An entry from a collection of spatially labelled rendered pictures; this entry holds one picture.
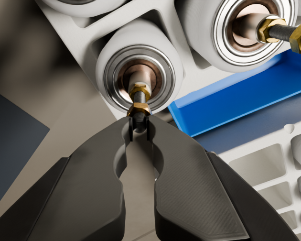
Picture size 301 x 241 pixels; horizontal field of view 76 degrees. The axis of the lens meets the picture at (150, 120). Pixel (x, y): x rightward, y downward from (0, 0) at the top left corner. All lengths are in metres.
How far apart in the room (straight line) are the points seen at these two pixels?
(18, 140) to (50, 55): 0.20
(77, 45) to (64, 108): 0.28
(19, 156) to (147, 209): 0.50
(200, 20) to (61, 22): 0.17
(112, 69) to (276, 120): 0.32
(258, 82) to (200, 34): 0.32
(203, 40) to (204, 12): 0.02
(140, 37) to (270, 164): 0.42
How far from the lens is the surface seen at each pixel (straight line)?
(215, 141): 0.42
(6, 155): 0.49
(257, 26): 0.19
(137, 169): 0.64
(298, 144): 0.45
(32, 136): 0.55
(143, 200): 0.76
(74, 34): 0.28
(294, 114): 0.44
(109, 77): 0.21
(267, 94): 0.47
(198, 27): 0.22
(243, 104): 0.45
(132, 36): 0.20
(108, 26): 0.27
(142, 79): 0.18
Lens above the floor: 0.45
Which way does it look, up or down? 58 degrees down
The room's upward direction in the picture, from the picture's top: 175 degrees clockwise
